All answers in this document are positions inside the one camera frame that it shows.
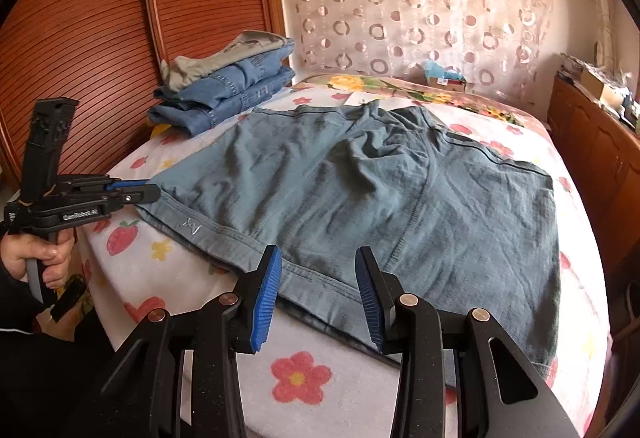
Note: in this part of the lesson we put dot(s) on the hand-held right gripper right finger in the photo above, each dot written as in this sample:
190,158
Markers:
370,303

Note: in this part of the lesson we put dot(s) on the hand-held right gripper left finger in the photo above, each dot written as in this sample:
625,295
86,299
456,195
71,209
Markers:
265,303

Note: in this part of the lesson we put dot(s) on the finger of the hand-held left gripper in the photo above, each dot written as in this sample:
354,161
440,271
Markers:
125,184
142,195

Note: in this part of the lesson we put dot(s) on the grey-blue pants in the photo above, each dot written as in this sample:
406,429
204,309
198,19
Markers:
325,198

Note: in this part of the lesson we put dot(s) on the person's left forearm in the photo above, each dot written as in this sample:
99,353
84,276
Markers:
40,368

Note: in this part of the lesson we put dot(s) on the folded grey pants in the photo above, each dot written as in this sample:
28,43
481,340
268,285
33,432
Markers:
210,60

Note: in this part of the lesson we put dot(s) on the person's left hand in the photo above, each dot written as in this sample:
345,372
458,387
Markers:
30,248

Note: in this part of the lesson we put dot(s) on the white strawberry printed sheet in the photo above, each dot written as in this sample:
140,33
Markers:
165,283

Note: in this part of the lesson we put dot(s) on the folded blue jeans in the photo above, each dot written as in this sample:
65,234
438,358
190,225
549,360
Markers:
225,110
245,75

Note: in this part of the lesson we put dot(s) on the floral blanket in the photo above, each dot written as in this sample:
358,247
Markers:
345,82

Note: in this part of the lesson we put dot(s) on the small cardboard box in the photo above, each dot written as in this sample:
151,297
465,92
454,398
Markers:
447,80

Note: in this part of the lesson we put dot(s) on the wooden side cabinet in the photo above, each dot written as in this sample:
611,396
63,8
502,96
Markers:
590,138

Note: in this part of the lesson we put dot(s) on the circle patterned sheer curtain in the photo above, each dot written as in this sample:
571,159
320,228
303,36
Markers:
400,8

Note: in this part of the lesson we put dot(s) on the clutter of boxes on cabinet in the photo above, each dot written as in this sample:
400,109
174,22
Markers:
600,85

